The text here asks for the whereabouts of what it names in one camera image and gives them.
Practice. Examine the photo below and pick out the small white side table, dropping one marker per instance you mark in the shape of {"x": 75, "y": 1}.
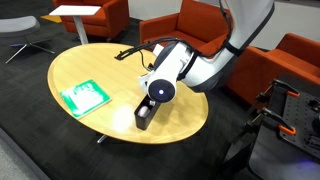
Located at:
{"x": 76, "y": 11}

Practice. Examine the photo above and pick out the orange armchair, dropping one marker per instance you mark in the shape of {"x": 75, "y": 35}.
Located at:
{"x": 254, "y": 69}
{"x": 205, "y": 27}
{"x": 109, "y": 21}

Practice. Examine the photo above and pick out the oval wooden table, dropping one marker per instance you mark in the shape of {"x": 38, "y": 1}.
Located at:
{"x": 177, "y": 120}

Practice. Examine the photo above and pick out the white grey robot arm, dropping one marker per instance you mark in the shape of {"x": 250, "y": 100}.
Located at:
{"x": 176, "y": 60}

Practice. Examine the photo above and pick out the right orange armchair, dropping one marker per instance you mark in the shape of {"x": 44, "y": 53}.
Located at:
{"x": 254, "y": 69}

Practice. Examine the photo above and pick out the white round object in holder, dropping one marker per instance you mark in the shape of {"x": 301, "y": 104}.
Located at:
{"x": 144, "y": 111}

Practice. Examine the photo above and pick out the black rectangular utensil holder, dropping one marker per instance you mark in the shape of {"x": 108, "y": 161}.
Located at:
{"x": 143, "y": 123}

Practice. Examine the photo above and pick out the middle orange armchair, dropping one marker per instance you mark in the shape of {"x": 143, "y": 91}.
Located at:
{"x": 205, "y": 27}

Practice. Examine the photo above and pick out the left orange armchair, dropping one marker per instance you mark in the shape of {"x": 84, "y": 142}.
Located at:
{"x": 109, "y": 21}

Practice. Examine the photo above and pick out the upper black orange clamp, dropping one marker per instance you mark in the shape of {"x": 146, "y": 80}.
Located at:
{"x": 265, "y": 96}

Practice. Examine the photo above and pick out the grey lounge chair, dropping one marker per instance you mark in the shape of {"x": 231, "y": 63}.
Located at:
{"x": 21, "y": 27}

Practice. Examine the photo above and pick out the lower black orange clamp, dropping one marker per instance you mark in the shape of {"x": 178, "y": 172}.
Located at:
{"x": 252, "y": 126}

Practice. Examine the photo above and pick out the black orange clamp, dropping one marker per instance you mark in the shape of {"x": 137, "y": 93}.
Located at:
{"x": 252, "y": 126}
{"x": 265, "y": 96}

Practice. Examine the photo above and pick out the green and white book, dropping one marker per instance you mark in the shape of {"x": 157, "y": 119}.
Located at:
{"x": 84, "y": 98}

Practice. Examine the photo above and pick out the black perforated mounting board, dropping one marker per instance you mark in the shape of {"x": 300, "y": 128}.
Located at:
{"x": 302, "y": 112}

